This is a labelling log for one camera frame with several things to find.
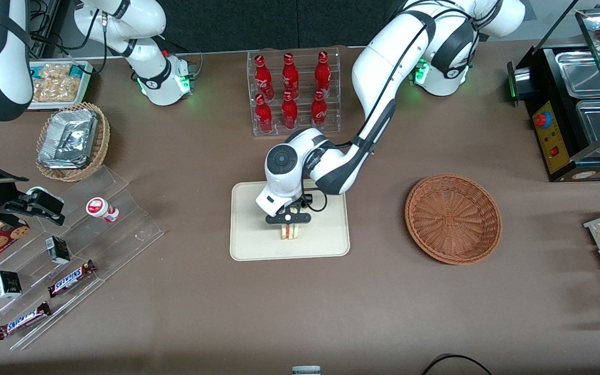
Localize cream plastic serving tray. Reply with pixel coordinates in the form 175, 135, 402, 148
230, 178, 351, 261

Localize small light wicker basket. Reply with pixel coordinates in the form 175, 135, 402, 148
36, 102, 110, 182

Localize large brown wicker basket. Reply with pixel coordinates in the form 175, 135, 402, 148
404, 173, 502, 265

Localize small black carton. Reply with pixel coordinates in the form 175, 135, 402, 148
0, 271, 22, 298
46, 236, 70, 265

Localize red white yogurt bottle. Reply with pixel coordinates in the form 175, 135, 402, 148
86, 197, 120, 223

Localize stacked foil containers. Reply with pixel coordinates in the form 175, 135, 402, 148
38, 108, 97, 170

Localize Snickers chocolate bar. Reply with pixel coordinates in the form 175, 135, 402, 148
48, 260, 96, 297
0, 302, 52, 340

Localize clear acrylic stepped display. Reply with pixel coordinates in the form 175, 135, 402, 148
0, 166, 165, 351

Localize clear acrylic bottle rack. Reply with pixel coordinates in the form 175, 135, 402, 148
247, 47, 341, 137

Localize red cola bottle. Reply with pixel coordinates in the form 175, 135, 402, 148
255, 94, 273, 133
281, 92, 298, 130
311, 90, 328, 128
282, 53, 299, 98
255, 55, 274, 99
315, 51, 331, 97

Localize bagged snacks pile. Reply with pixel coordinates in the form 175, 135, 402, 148
33, 64, 84, 102

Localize white snack bin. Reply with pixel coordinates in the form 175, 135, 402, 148
28, 60, 93, 111

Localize black glass food warmer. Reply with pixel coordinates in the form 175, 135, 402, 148
506, 5, 600, 183

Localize black looped cable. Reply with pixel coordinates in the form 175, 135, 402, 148
421, 354, 492, 375

